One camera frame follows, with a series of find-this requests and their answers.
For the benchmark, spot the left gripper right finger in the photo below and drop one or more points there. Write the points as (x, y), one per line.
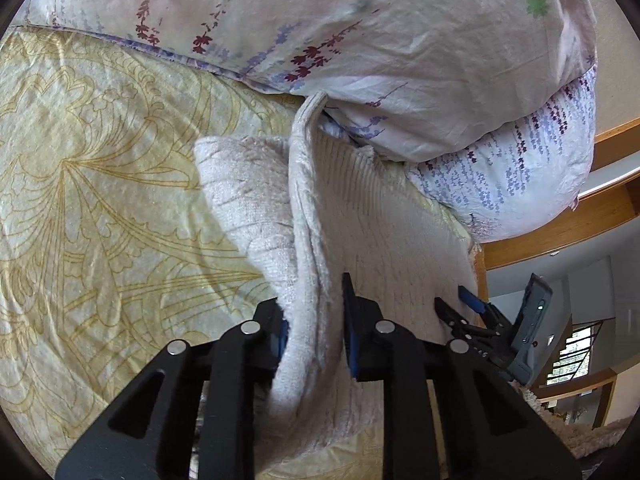
(447, 411)

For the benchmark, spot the beige cable knit sweater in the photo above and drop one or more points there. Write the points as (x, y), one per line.
(306, 211)

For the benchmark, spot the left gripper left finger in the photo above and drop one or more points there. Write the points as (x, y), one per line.
(189, 411)

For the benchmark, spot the white lavender lower pillow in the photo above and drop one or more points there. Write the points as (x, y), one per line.
(521, 176)

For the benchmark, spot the yellow patterned bed sheet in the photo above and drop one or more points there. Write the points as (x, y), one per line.
(108, 247)

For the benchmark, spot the pink floral upper pillow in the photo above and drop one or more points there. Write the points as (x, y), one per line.
(415, 78)

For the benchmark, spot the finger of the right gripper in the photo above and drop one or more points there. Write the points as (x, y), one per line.
(490, 315)
(459, 326)

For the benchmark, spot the wooden bed headboard frame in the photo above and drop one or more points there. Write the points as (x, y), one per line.
(606, 204)

